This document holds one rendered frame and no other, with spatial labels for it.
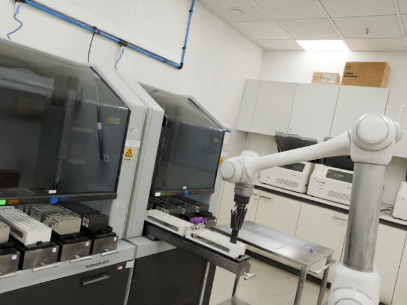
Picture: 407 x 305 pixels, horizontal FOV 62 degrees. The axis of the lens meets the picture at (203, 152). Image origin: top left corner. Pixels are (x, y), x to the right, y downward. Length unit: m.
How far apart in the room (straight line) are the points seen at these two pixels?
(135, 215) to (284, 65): 3.56
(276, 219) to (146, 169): 2.50
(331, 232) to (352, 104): 1.44
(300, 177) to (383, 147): 2.71
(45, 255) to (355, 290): 1.14
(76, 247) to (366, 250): 1.12
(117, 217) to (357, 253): 1.09
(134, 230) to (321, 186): 2.47
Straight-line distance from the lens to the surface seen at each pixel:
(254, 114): 4.56
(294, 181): 3.96
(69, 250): 1.55
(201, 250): 1.71
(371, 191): 1.30
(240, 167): 1.40
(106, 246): 1.66
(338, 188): 3.84
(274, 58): 5.02
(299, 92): 4.37
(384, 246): 3.81
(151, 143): 1.81
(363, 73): 4.28
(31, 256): 1.47
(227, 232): 2.01
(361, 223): 1.31
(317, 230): 3.92
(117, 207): 1.75
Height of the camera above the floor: 1.35
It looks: 3 degrees down
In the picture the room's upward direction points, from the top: 11 degrees clockwise
